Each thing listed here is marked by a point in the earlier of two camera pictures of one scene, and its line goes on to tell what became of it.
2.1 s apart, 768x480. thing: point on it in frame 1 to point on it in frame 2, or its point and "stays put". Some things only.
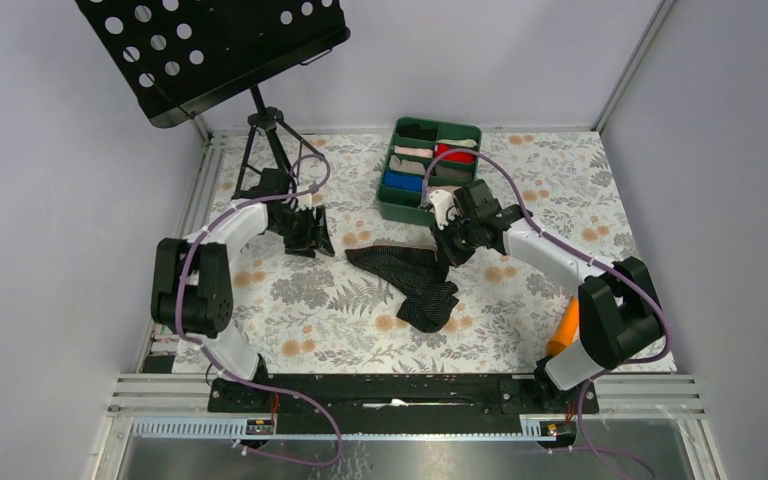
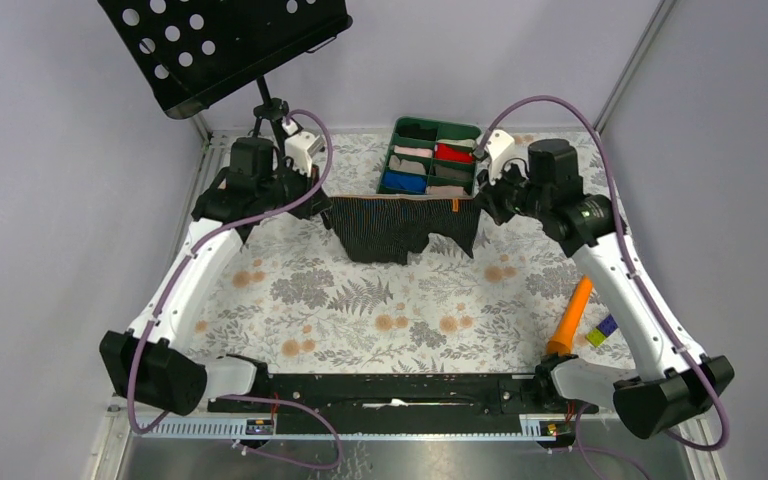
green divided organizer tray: (415, 144) stays put
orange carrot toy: (566, 329) stays put
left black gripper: (303, 245) to (307, 182)
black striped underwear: (418, 273) to (389, 228)
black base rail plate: (397, 405) stays put
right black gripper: (455, 258) to (489, 195)
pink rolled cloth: (418, 152) stays put
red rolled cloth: (455, 157) stays put
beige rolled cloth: (407, 166) stays put
